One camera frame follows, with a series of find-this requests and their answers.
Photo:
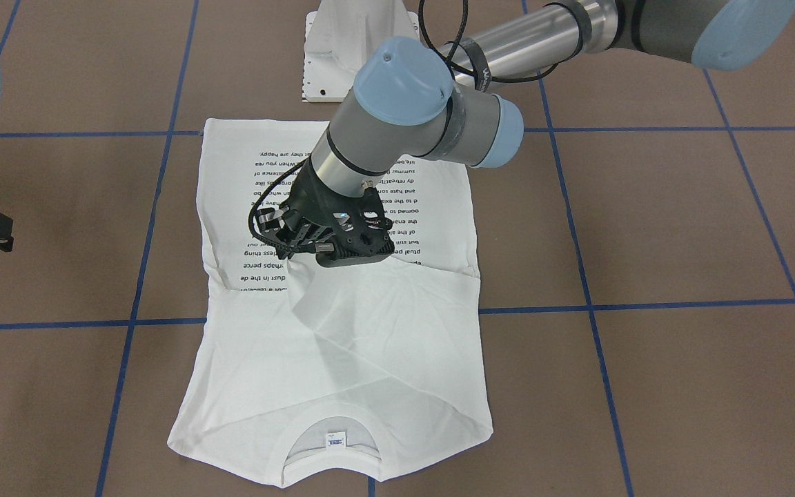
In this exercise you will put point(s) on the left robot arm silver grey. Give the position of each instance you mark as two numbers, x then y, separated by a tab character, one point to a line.
411	97

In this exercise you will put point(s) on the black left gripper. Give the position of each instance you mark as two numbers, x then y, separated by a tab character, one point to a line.
308	198

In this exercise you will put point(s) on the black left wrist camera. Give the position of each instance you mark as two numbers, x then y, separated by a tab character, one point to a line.
359	230

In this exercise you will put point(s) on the white central mounting column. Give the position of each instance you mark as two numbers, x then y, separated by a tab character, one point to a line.
341	35

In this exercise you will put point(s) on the white long-sleeve printed shirt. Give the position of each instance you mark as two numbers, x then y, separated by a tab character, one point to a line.
376	368

